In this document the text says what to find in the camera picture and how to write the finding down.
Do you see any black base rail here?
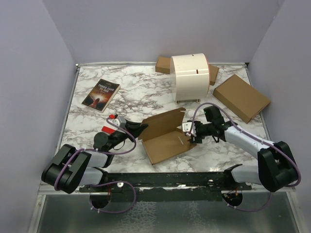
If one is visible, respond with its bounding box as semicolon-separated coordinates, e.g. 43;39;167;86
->
79;172;251;202

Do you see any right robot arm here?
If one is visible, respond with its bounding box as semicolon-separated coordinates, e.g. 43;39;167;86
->
182;102;301;192

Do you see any dark paperback book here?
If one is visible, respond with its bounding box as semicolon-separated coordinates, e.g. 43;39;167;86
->
82;79;121;112

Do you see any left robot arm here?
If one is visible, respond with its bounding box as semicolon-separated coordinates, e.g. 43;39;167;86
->
41;115;148;194

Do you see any closed brown cardboard box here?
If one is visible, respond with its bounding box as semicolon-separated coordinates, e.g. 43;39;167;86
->
213;75;271;123

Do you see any red flat block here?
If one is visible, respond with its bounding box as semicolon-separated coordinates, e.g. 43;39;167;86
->
102;126;115;134

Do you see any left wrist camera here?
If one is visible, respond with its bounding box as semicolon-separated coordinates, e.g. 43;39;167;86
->
108;115;127;130

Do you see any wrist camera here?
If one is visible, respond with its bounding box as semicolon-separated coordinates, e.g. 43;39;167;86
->
108;115;127;130
182;121;198;137

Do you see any small brown box behind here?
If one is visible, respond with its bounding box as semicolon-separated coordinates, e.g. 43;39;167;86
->
155;56;171;74

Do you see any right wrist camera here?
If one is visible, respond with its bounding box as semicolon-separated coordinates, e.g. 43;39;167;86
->
182;121;198;137

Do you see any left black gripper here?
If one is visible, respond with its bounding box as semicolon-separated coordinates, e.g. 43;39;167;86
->
107;119;148;151

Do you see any white cylindrical bread box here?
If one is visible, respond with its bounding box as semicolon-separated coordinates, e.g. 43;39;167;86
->
170;53;210;102

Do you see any brown cardboard piece behind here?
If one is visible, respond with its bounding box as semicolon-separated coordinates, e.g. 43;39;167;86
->
209;65;219;86

